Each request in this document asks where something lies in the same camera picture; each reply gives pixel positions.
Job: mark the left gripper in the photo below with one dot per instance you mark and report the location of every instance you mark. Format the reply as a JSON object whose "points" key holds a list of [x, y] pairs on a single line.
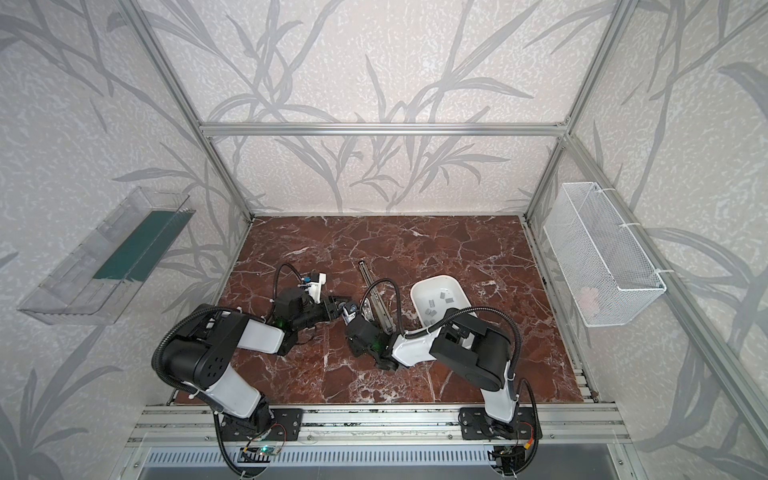
{"points": [[324, 309]]}

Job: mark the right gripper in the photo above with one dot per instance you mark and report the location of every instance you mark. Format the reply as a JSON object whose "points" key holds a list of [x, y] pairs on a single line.
{"points": [[372, 318]]}

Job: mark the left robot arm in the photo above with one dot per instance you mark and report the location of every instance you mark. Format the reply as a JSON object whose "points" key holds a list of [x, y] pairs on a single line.
{"points": [[195, 355]]}

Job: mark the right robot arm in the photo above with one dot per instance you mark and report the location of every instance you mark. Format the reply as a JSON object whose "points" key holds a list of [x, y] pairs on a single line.
{"points": [[482, 345]]}

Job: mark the white plastic tray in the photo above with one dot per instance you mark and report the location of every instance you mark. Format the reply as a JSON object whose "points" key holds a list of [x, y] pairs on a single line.
{"points": [[433, 296]]}

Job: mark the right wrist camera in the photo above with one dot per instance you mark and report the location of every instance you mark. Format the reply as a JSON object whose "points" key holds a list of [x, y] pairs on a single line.
{"points": [[349, 312]]}

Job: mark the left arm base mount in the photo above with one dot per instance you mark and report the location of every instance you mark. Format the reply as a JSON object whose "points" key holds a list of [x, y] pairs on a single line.
{"points": [[278, 424]]}

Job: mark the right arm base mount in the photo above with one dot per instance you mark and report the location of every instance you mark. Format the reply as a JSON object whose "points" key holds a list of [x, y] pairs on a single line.
{"points": [[475, 424]]}

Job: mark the aluminium front rail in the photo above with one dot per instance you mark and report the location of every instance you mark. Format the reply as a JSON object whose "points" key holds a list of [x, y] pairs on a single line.
{"points": [[382, 425]]}

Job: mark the white wire mesh basket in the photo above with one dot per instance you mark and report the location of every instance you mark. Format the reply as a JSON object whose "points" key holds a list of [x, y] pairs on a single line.
{"points": [[608, 273]]}

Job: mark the clear plastic wall bin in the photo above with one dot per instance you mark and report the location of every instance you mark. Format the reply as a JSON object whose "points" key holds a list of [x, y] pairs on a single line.
{"points": [[95, 283]]}

